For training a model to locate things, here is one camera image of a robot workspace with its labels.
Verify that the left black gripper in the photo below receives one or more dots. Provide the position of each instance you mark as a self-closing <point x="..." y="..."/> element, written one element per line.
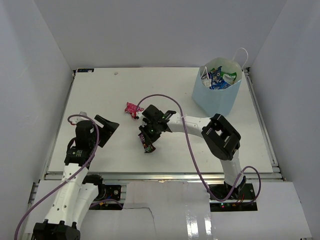
<point x="108" y="129"/>

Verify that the purple M&M's packet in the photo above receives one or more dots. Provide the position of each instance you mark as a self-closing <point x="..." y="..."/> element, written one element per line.
<point x="148" y="148"/>

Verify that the light blue paper bag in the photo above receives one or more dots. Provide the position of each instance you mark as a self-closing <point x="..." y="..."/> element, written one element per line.
<point x="219" y="101"/>

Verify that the blue chips bag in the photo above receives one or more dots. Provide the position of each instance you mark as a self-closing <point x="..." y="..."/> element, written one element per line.
<point x="216" y="80"/>

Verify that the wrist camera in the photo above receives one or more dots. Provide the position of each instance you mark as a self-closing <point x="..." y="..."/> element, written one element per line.
<point x="138" y="115"/>
<point x="82" y="117"/>

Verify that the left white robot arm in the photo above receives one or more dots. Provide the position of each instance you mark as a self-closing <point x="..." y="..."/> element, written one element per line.
<point x="77" y="190"/>

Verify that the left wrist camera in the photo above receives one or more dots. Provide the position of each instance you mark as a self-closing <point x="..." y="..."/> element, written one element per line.
<point x="82" y="117"/>

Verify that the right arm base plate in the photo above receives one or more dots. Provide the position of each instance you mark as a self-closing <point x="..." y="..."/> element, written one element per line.
<point x="221" y="191"/>

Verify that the aluminium table frame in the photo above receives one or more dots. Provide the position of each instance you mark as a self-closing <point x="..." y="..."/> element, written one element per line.
<point x="106" y="92"/>

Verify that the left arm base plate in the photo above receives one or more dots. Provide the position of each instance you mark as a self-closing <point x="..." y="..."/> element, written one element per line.
<point x="108" y="192"/>

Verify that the green Fox's candy packet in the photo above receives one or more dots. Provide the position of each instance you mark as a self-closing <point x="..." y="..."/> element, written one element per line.
<point x="229" y="78"/>

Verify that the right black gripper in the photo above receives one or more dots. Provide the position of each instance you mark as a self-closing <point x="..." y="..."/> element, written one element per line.
<point x="149" y="138"/>

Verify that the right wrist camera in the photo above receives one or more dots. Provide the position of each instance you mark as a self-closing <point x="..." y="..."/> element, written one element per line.
<point x="138" y="115"/>

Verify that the white front cover board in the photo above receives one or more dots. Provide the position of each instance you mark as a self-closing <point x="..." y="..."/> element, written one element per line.
<point x="181" y="211"/>

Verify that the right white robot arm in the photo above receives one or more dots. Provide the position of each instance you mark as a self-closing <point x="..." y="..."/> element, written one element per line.
<point x="222" y="139"/>

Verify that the pink candy packet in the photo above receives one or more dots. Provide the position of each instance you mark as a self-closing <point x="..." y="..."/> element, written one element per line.
<point x="131" y="109"/>

